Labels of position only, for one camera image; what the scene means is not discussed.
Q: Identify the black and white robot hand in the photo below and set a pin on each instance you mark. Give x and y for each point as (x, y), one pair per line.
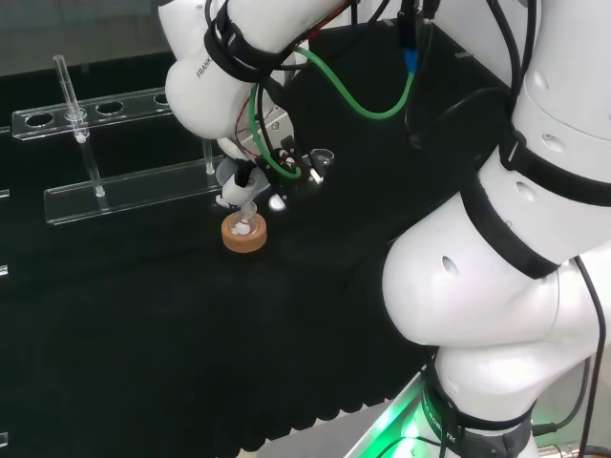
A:
(291, 164)

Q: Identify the black bench cloth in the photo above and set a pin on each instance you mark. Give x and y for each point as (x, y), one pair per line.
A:
(143, 334)

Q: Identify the clear acrylic funnel stand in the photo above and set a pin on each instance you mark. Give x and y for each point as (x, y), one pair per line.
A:
(119, 191)

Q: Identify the translucent plastic funnel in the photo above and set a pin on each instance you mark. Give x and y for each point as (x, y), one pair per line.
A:
(224, 172)

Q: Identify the small round-bottom glass flask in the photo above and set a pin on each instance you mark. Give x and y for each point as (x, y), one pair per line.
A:
(238, 228)

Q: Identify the pale base board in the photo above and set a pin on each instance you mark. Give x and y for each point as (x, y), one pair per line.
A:
(382, 429)

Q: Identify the clear tape piece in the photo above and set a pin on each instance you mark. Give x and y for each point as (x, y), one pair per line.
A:
(464, 55)

